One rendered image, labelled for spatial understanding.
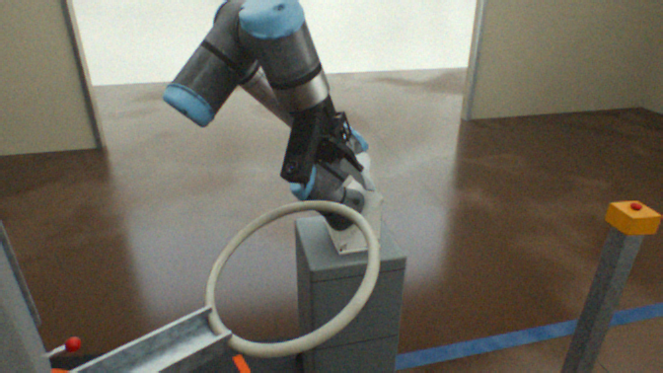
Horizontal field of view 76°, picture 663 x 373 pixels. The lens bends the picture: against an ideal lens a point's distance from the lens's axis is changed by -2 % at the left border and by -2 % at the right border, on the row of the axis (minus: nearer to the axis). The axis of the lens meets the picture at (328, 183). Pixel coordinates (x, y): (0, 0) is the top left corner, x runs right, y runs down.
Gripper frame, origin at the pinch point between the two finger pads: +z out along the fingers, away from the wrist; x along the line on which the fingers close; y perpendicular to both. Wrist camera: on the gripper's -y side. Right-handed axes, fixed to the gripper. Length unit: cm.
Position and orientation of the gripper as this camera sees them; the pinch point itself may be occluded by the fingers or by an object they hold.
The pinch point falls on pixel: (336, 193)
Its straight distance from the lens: 82.2
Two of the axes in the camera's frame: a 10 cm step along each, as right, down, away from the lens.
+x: -8.9, -0.1, 4.6
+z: 3.1, 7.3, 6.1
